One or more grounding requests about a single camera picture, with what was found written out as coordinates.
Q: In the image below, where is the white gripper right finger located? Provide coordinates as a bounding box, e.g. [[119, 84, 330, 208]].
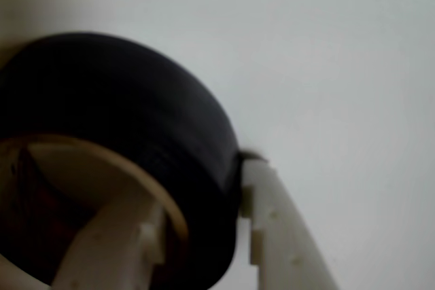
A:
[[240, 157, 341, 290]]

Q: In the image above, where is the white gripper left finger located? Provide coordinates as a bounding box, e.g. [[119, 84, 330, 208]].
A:
[[50, 193, 169, 290]]

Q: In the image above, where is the black tape roll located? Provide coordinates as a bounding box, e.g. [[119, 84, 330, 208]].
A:
[[0, 31, 241, 290]]

